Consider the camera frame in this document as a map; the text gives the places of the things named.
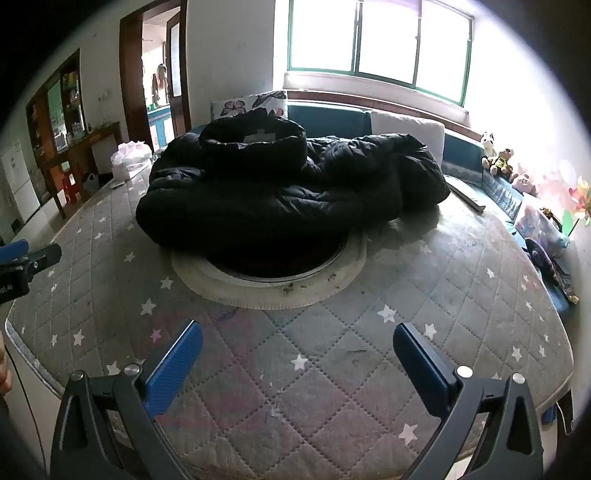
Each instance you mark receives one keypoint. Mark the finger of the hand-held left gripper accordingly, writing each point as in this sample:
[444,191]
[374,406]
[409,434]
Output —
[14,251]
[42,258]

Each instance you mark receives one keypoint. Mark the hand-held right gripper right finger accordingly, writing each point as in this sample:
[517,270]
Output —
[422,364]

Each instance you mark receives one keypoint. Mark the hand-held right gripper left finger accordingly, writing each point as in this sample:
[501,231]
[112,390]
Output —
[178,364]

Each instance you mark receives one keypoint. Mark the black puffer jacket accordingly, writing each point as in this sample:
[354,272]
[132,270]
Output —
[277,194]

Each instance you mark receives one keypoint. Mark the person's left forearm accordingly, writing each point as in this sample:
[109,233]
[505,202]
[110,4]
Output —
[3,364]

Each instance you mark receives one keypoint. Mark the white refrigerator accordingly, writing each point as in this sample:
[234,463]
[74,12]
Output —
[18,184]

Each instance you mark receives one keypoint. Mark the red plastic stool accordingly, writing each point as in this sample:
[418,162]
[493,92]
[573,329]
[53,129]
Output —
[71,189]

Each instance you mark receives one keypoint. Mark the grey star-print quilted mattress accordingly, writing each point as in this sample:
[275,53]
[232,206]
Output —
[323,369]

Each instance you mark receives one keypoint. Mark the white plastic bag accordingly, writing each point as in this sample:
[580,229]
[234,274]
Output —
[129,159]

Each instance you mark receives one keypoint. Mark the wooden display cabinet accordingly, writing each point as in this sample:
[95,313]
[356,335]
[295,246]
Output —
[55,120]

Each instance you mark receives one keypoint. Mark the dark purple plush toy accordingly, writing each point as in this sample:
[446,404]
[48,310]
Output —
[542,261]

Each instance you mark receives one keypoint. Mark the dark printed packet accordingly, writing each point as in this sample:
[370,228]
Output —
[565,284]

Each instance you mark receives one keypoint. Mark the dark flat stick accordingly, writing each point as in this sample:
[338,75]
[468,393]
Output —
[464,194]

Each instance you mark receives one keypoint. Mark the blue kitchen cabinet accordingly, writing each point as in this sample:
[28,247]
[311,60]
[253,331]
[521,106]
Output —
[159,127]

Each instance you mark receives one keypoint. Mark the clear wrapped gift box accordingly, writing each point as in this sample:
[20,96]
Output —
[540,226]

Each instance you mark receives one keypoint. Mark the pink pig plush toy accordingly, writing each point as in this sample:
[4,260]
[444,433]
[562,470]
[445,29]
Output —
[524,182]

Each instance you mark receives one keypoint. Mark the brown bear plush toy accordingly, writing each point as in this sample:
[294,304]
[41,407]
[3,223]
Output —
[498,164]

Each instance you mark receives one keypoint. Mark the colourful pinwheel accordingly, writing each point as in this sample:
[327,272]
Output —
[579,203]

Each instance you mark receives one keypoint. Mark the white cow plush toy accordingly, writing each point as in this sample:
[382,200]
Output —
[488,143]

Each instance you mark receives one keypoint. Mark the white cushion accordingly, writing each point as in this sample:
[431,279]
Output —
[406,127]

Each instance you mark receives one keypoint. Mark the butterfly print pillow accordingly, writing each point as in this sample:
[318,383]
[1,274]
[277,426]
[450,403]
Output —
[240,106]

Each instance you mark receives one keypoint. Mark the green-framed window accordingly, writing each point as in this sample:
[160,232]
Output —
[369,41]

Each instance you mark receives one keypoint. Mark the brown wooden door frame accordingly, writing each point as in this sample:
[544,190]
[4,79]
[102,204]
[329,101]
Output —
[131,78]

